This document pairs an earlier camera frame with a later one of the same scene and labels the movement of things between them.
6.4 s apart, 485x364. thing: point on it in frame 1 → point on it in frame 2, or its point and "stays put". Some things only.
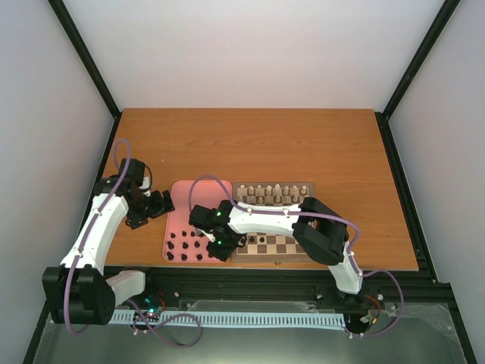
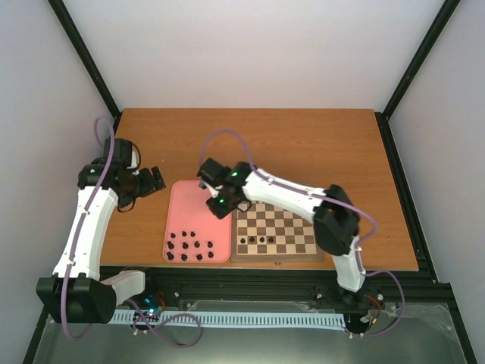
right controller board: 360,322 stays put
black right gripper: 224,255 → 220,213
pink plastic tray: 182,242 stays put
